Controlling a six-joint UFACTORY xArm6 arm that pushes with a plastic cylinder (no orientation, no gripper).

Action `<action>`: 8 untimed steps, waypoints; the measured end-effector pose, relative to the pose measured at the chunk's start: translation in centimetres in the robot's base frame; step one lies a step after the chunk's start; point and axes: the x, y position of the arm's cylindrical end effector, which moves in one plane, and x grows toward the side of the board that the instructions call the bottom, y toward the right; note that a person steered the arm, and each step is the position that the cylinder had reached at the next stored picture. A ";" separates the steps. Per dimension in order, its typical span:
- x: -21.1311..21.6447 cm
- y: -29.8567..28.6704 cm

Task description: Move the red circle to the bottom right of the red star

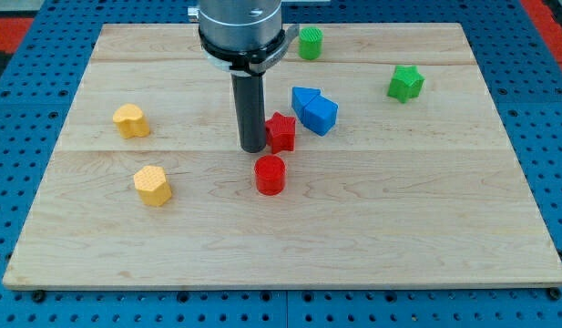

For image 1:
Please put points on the green star block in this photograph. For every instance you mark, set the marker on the green star block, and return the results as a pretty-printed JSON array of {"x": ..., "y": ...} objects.
[{"x": 406, "y": 83}]

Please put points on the green cylinder block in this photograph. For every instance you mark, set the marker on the green cylinder block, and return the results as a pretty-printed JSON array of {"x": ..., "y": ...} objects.
[{"x": 310, "y": 42}]

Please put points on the yellow heart block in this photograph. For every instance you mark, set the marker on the yellow heart block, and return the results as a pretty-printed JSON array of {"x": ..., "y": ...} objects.
[{"x": 130, "y": 121}]

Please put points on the red star block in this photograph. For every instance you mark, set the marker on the red star block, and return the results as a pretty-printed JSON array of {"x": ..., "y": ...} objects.
[{"x": 280, "y": 132}]

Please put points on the red cylinder block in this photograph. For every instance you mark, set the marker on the red cylinder block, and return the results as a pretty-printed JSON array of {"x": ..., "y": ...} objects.
[{"x": 270, "y": 175}]

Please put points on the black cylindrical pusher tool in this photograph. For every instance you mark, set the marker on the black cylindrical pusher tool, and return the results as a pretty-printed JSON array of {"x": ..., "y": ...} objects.
[{"x": 249, "y": 104}]

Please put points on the yellow hexagon block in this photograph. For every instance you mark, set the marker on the yellow hexagon block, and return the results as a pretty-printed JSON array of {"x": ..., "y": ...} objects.
[{"x": 152, "y": 186}]

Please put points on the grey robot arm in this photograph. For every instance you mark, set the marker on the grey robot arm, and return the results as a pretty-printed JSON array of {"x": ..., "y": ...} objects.
[{"x": 242, "y": 37}]

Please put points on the blue pentagon block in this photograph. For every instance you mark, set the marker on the blue pentagon block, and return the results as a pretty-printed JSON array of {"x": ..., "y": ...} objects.
[{"x": 320, "y": 115}]

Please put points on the wooden board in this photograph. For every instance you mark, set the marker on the wooden board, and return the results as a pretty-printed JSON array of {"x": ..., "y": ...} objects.
[{"x": 426, "y": 194}]

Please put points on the blue triangle block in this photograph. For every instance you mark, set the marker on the blue triangle block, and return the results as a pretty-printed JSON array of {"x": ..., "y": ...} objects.
[{"x": 301, "y": 97}]

